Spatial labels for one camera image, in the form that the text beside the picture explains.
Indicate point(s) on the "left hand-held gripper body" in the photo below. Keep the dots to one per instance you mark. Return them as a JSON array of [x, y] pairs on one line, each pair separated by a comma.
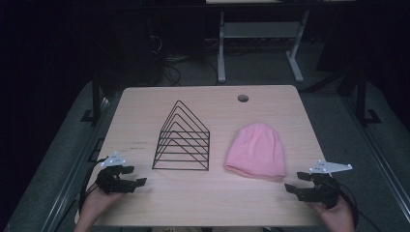
[[111, 180]]

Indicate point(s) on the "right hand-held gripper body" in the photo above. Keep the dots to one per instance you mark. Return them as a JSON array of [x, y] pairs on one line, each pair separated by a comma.
[[322, 190]]

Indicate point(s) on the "pink knit beanie hat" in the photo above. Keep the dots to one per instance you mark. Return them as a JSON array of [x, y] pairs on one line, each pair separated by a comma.
[[256, 151]]

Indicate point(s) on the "person's left hand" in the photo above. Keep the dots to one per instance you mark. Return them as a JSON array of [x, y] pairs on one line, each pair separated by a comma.
[[96, 201]]

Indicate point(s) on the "person's right hand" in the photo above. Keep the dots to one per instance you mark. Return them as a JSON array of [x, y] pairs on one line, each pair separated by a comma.
[[336, 217]]

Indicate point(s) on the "black metal stand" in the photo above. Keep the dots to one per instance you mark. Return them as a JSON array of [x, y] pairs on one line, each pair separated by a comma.
[[362, 96], [96, 96]]

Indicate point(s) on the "white metal desk frame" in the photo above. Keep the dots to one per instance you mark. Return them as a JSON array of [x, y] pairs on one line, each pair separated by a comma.
[[259, 30]]

